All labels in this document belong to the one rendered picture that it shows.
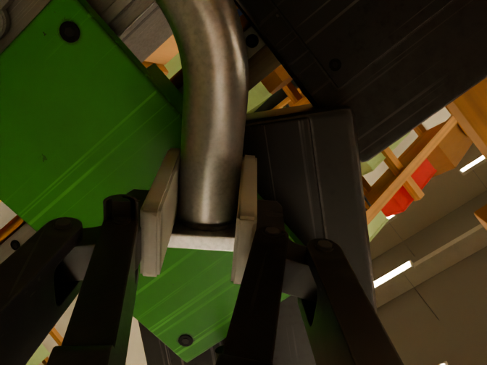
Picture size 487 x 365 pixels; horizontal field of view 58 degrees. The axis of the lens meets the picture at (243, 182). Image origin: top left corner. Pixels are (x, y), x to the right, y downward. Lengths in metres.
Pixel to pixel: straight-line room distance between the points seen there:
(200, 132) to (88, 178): 0.09
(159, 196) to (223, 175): 0.04
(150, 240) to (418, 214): 9.62
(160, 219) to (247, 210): 0.03
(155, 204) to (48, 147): 0.11
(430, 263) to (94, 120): 7.70
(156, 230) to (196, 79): 0.07
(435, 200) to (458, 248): 2.09
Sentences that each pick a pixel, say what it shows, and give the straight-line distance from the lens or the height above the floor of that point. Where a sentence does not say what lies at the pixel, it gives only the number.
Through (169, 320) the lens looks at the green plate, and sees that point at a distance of 0.30.
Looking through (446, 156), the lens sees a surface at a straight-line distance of 4.25.
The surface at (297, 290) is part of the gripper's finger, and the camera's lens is 0.16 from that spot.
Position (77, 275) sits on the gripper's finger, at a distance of 0.17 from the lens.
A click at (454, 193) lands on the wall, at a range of 9.76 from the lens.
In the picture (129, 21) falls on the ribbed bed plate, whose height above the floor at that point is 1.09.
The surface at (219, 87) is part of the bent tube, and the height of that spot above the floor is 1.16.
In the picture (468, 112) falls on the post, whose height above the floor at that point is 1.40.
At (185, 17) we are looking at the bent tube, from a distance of 0.19.
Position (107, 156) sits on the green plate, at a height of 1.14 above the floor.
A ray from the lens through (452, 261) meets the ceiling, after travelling 7.92.
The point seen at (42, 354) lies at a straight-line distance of 6.70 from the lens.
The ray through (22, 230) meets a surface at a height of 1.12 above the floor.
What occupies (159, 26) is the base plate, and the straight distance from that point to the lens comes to 0.87.
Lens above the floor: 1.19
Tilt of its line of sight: 2 degrees up
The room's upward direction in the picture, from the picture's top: 142 degrees clockwise
